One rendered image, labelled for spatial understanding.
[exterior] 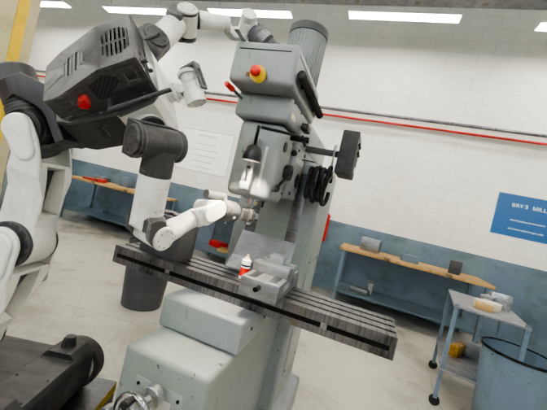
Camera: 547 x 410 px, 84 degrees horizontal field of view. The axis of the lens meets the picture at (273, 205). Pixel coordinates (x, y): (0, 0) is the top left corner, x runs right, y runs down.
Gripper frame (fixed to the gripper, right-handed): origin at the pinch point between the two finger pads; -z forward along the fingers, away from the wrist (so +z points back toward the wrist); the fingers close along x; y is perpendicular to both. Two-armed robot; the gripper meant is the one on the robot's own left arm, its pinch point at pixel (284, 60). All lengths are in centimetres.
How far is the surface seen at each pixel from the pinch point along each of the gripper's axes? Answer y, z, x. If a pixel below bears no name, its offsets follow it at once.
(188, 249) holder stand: -91, -25, -5
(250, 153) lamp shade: -40, -22, 23
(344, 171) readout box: -15, -52, -12
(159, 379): -112, -53, 41
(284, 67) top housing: -9.1, -9.7, 23.4
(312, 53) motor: 16.4, -2.1, -15.5
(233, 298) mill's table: -87, -54, 12
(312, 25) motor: 25.9, 6.4, -14.6
